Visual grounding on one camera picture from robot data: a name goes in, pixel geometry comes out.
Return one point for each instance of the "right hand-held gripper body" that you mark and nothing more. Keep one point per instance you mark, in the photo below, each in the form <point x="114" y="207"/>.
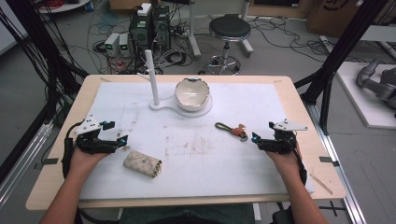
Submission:
<point x="283" y="141"/>

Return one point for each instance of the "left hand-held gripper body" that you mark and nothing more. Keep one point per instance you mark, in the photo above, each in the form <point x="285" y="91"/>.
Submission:
<point x="88" y="127"/>

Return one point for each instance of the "person's right hand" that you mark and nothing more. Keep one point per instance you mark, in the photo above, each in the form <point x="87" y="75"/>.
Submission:
<point x="288" y="166"/>

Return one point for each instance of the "person's left hand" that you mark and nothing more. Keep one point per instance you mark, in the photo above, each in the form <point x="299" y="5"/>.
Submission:
<point x="82" y="163"/>

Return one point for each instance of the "beige quilted key pouch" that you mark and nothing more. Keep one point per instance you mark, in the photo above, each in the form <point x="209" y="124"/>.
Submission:
<point x="141" y="163"/>

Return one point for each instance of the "black tape piece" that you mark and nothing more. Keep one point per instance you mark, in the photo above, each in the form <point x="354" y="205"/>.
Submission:
<point x="327" y="160"/>
<point x="49" y="161"/>

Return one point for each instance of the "thin wooden stick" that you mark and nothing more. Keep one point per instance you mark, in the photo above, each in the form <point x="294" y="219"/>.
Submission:
<point x="321" y="184"/>

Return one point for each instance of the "white table mat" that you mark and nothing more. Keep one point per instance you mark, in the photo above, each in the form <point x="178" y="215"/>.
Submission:
<point x="199" y="174"/>

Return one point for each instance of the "white eggshell-shaped bowl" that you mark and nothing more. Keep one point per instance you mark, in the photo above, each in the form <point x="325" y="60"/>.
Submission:
<point x="191" y="93"/>

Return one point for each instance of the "white power supply unit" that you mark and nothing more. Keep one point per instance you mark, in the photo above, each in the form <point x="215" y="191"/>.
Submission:
<point x="111" y="43"/>
<point x="124" y="45"/>

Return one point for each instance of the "white platform board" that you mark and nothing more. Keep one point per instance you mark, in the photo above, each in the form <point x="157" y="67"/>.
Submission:
<point x="361" y="102"/>

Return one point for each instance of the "white desk leg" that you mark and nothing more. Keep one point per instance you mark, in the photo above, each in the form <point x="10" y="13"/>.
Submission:
<point x="246" y="40"/>
<point x="193" y="31"/>

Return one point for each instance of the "black computer tower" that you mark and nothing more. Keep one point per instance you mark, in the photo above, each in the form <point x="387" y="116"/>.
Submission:
<point x="140" y="34"/>
<point x="162" y="29"/>

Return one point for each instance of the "person's blue jeans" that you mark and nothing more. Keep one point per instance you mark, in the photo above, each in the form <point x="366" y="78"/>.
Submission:
<point x="186" y="214"/>

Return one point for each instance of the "black round stool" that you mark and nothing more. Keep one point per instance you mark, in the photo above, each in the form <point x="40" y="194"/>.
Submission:
<point x="229" y="29"/>

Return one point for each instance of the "white box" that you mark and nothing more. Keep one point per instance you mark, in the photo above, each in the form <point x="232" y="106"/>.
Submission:
<point x="144" y="9"/>

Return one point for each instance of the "cardboard box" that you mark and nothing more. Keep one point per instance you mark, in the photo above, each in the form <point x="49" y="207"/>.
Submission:
<point x="336" y="15"/>

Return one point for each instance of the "white stand with post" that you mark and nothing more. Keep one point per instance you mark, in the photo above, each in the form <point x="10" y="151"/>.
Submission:
<point x="152" y="81"/>

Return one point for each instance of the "aluminium rail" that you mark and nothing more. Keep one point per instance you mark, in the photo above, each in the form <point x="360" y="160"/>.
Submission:
<point x="21" y="165"/>
<point x="339" y="174"/>

